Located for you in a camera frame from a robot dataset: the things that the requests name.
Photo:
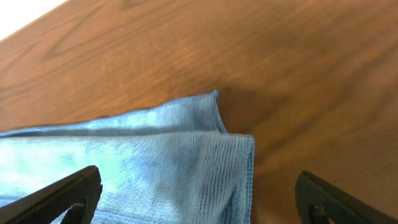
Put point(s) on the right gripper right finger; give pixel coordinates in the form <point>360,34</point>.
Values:
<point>319,202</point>

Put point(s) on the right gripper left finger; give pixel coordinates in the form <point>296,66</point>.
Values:
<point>76,195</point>

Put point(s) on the blue microfiber cloth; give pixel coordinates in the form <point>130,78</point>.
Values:
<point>175,163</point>

